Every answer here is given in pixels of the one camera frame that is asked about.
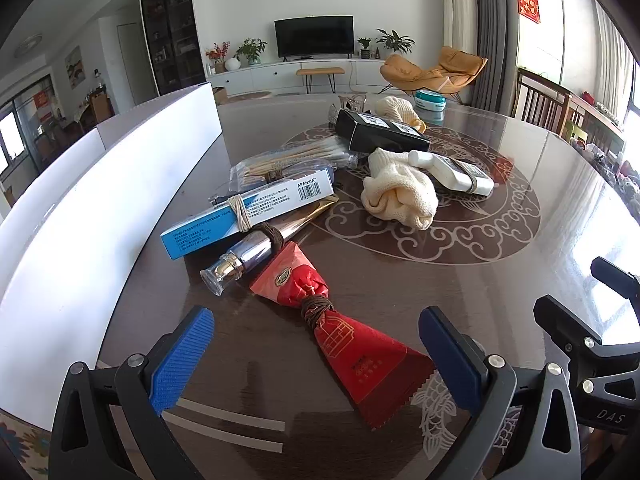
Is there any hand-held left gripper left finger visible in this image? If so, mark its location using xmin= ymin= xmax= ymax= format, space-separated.
xmin=47 ymin=306 xmax=216 ymax=480

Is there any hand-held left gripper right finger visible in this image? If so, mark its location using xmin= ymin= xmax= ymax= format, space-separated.
xmin=419 ymin=306 xmax=583 ymax=480

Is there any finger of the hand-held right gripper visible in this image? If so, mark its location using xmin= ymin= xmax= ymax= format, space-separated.
xmin=590 ymin=256 xmax=640 ymax=311
xmin=533 ymin=295 xmax=608 ymax=361

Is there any red foil packet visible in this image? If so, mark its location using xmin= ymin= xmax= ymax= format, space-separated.
xmin=249 ymin=241 xmax=435 ymax=431

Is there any rose gold pump tube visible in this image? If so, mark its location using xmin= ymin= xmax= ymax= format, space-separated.
xmin=200 ymin=195 xmax=341 ymax=297

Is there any cream knit cloth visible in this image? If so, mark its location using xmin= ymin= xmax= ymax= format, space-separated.
xmin=372 ymin=96 xmax=427 ymax=133
xmin=361 ymin=147 xmax=439 ymax=231

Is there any white bottle with dark label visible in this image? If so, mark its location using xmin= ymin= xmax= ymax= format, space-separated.
xmin=407 ymin=150 xmax=496 ymax=197

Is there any blue and white carton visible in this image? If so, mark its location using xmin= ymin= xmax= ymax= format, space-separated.
xmin=160 ymin=167 xmax=335 ymax=261

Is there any black box with white pictures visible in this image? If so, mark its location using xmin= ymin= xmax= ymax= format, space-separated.
xmin=335 ymin=108 xmax=432 ymax=153

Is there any teal and white round container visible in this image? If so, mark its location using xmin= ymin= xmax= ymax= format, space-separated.
xmin=414 ymin=91 xmax=446 ymax=112

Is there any tan rubber band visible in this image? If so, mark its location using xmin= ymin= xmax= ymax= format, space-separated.
xmin=227 ymin=195 xmax=252 ymax=233

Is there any cluttered wooden sideboard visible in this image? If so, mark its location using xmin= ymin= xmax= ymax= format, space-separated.
xmin=567 ymin=91 xmax=630 ymax=158

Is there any clear pouch with dark item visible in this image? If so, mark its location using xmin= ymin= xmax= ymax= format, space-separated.
xmin=207 ymin=182 xmax=241 ymax=208

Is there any patterned cloth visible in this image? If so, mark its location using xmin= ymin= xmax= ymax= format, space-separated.
xmin=0 ymin=407 xmax=53 ymax=466

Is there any dark wooden slatted chair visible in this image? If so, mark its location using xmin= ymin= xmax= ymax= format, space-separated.
xmin=514 ymin=67 xmax=573 ymax=133

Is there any clear bag of cotton swabs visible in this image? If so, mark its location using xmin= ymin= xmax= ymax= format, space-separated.
xmin=229 ymin=139 xmax=358 ymax=196

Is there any grey curtain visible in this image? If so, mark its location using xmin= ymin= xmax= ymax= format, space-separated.
xmin=460 ymin=0 xmax=521 ymax=116

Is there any orange lounge chair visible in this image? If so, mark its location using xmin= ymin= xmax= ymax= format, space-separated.
xmin=379 ymin=46 xmax=488 ymax=103

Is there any red door poster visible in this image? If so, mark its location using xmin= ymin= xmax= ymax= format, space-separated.
xmin=32 ymin=91 xmax=55 ymax=121

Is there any white low television cabinet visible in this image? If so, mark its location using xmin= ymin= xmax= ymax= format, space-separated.
xmin=207 ymin=57 xmax=396 ymax=98

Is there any red flower arrangement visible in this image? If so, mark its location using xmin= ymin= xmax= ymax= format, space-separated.
xmin=206 ymin=41 xmax=231 ymax=74

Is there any wooden bench with metal legs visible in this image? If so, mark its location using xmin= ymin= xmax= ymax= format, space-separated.
xmin=296 ymin=66 xmax=346 ymax=95

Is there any green bushy potted plant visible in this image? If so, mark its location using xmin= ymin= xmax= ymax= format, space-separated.
xmin=235 ymin=37 xmax=267 ymax=66

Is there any cloth covered standing air conditioner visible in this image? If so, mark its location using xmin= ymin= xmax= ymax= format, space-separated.
xmin=441 ymin=0 xmax=478 ymax=53

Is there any broad leaf potted plant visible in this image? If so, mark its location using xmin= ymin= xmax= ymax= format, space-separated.
xmin=375 ymin=28 xmax=416 ymax=56

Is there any dark glass display cabinet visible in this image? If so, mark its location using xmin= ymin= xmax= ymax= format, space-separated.
xmin=138 ymin=0 xmax=197 ymax=97

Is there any black flat television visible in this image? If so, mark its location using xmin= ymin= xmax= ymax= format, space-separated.
xmin=274 ymin=16 xmax=354 ymax=58

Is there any round ceiling light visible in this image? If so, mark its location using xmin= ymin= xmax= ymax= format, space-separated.
xmin=14 ymin=34 xmax=43 ymax=58

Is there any brown hair tie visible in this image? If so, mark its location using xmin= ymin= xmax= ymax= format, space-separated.
xmin=300 ymin=294 xmax=335 ymax=331
xmin=262 ymin=225 xmax=287 ymax=252

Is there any red wall hanging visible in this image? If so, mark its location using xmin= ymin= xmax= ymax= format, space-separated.
xmin=516 ymin=0 xmax=542 ymax=24

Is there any framed wall painting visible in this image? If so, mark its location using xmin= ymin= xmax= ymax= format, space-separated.
xmin=65 ymin=45 xmax=87 ymax=90

